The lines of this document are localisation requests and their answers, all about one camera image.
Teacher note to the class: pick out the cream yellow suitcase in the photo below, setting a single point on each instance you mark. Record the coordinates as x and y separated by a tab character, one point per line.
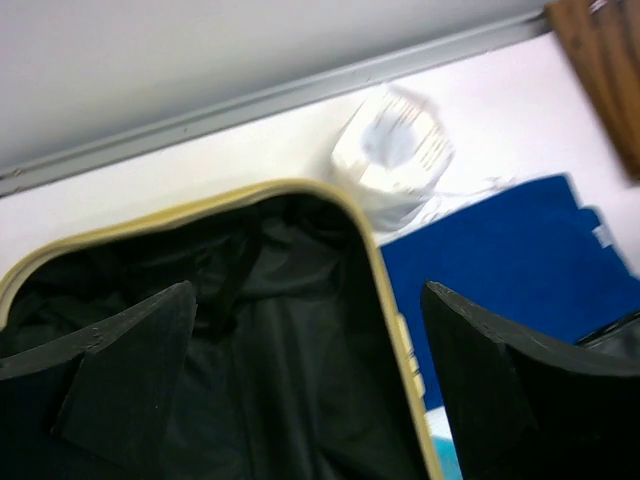
299	365

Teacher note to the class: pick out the turquoise shirt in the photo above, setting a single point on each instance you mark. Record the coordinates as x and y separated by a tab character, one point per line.
443	441

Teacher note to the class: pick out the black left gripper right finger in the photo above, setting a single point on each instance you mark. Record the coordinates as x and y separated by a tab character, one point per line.
524	405

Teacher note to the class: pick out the royal blue towel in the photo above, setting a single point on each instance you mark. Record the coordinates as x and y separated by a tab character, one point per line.
530	254

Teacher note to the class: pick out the white drawstring bag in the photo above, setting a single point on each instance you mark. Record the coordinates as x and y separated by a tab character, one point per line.
391	156

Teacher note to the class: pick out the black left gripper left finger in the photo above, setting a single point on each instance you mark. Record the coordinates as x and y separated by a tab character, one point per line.
95	404

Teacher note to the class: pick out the grey aluminium table rail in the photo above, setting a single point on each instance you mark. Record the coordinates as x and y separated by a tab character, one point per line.
273	100

